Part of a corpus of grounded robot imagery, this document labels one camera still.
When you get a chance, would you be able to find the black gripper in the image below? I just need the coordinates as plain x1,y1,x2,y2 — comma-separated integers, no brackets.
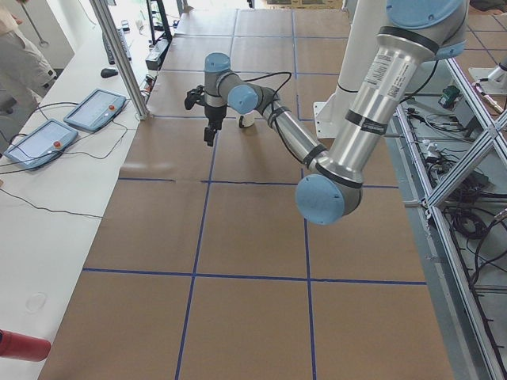
204,105,225,146

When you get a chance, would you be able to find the white smiley mug black handle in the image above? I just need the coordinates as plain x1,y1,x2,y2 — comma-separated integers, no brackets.
238,112,255,129

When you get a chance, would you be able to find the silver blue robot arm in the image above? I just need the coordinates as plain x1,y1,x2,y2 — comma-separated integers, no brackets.
199,1,469,225

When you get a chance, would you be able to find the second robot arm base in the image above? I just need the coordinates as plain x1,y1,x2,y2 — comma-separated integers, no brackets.
468,56,506,95

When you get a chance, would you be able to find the far blue teach pendant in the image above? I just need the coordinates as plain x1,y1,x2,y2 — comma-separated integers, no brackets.
63,89,127,132

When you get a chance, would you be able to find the blue teach pendant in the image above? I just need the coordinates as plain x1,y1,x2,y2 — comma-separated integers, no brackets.
63,89,127,132
4,119,78,170

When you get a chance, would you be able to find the black computer mouse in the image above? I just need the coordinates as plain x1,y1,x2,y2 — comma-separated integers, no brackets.
100,67,118,78

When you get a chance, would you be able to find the black keyboard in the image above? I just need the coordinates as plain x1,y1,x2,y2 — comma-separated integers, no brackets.
101,27,132,67

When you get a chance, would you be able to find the near blue teach pendant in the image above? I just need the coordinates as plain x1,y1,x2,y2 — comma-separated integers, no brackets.
4,119,78,170

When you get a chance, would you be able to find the person in beige clothes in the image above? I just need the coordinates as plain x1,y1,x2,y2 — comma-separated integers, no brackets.
1,2,57,112

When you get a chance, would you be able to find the green power box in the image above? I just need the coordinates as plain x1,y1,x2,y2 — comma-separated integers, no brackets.
439,85,460,109

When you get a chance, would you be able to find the red cylinder bottle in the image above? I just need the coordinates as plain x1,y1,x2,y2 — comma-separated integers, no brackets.
1,330,51,362

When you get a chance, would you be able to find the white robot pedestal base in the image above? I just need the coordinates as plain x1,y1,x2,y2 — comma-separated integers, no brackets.
314,1,375,139

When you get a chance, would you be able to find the aluminium frame post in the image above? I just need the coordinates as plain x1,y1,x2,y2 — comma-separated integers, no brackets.
90,0,150,120

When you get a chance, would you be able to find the aluminium lattice frame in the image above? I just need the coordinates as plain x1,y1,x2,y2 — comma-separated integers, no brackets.
391,49,506,379

